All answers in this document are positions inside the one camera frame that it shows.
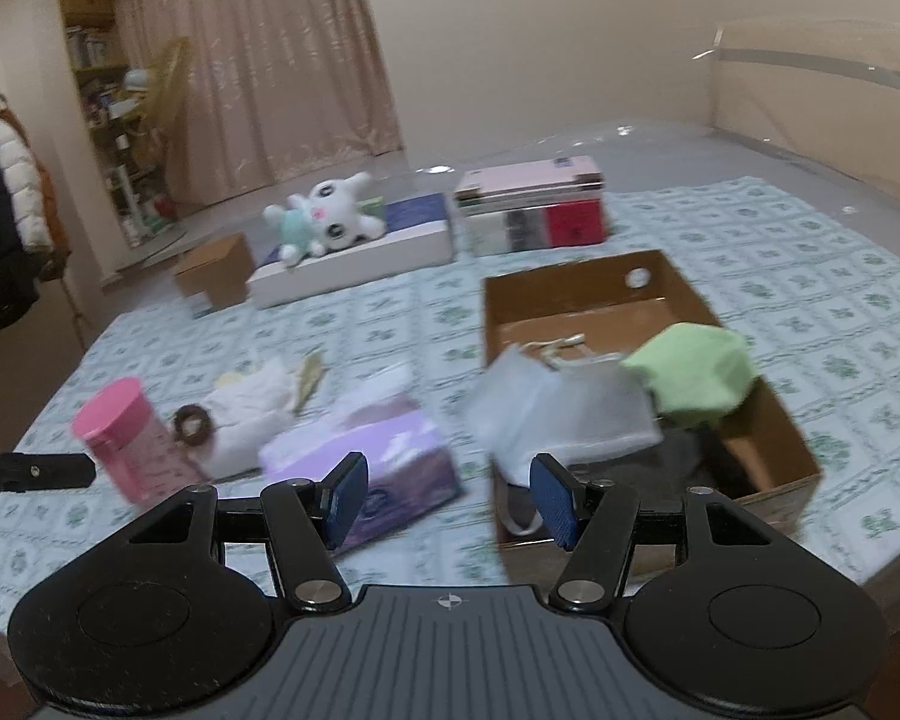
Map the pink cover book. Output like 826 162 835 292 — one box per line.
456 156 606 197

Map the white puffer jacket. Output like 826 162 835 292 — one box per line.
0 109 53 252

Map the cluttered bookshelf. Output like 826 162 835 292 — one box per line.
56 0 182 248

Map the beige curtain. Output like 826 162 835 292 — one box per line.
112 0 406 207

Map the beige cloth strip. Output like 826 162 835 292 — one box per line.
292 351 329 413

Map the orange jacket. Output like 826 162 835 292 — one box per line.
0 105 72 282

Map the white and blue flat box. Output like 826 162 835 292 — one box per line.
246 193 455 310

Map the clothes rack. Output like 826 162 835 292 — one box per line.
0 0 91 350

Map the brown scrunchie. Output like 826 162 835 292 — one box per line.
172 403 217 443

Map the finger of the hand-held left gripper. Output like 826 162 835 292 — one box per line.
0 450 97 494

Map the dark edged book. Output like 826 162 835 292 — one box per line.
456 187 606 212

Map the pink plastic cup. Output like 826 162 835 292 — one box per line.
73 379 211 503

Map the clear plastic sheet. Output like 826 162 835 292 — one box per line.
694 15 900 220

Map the clear plastic bag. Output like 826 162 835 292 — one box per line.
465 337 665 539

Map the white and red box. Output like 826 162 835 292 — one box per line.
466 195 608 257

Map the white cloth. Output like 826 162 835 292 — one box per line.
195 356 301 477

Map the purple tissue pack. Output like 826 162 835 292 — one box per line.
259 364 466 552

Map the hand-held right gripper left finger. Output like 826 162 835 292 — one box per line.
124 452 370 612

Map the small closed cardboard box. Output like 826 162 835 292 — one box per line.
174 232 256 312

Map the yellowish plastic wrap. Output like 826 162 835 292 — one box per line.
148 36 200 205

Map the white plush toy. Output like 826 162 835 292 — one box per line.
262 172 387 263

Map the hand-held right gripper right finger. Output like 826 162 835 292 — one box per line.
531 454 785 611

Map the green cloth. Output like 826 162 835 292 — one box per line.
621 322 757 428

